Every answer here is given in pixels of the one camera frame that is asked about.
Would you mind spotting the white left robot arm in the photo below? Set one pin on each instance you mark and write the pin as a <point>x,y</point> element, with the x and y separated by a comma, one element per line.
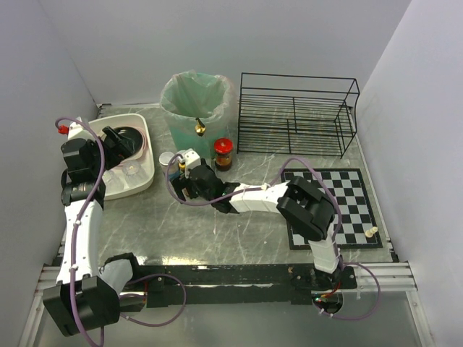
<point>86,297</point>

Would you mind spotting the beige bowl with handles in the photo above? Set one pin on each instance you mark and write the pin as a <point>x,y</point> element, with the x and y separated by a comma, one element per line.
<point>136,157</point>

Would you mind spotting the glass oil bottle gold spout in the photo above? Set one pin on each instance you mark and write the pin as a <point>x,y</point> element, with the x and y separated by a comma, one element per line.
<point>200,130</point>

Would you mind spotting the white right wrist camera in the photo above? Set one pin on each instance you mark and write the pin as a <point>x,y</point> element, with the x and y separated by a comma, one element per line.
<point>190,158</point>

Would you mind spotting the pink plate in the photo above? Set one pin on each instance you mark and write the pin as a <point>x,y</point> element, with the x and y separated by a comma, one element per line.
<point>137,134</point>

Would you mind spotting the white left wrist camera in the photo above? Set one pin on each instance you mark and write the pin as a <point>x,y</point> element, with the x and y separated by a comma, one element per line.
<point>74,130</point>

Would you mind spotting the green bin with pink bag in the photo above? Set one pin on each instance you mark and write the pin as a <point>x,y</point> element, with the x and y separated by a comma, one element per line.
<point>189,95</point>

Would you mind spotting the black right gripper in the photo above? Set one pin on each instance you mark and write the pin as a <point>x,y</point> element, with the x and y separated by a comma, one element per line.
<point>184,186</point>

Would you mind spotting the brown sauce bottle yellow cap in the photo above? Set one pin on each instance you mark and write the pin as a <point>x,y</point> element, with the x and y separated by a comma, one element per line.
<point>182,170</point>

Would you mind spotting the black white chessboard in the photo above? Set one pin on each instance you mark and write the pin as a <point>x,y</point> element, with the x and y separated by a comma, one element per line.
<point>348,187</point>

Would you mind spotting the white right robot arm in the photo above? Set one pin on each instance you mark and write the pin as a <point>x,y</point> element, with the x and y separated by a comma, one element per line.
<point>309,209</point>

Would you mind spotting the white plastic wash basin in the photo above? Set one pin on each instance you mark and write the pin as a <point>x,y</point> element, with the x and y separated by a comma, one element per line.
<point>128,120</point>

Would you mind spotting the black small plate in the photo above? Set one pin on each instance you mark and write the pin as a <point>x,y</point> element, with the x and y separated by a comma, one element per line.
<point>123,142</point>

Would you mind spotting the clear wine glass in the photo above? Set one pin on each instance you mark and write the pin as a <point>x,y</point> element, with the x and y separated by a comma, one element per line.
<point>134,174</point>
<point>113,182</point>

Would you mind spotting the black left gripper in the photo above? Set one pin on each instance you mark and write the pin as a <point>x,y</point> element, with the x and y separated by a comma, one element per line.
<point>113,139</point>

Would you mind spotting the black wire dish rack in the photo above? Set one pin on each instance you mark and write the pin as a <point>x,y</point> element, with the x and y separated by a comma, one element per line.
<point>296,114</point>

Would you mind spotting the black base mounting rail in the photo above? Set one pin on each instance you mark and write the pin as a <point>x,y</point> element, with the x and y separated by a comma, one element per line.
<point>295,283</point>

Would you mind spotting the red lid sauce jar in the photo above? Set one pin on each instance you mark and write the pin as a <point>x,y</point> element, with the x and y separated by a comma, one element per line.
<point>223,149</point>

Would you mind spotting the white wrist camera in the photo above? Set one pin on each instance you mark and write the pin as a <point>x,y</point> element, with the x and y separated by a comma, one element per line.
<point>190,158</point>
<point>74,130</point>

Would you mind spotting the white chess piece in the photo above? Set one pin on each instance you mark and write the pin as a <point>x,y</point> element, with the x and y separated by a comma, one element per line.
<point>371,232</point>

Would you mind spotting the white jar blue label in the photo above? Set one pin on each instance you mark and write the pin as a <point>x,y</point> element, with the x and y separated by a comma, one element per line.
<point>164,159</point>

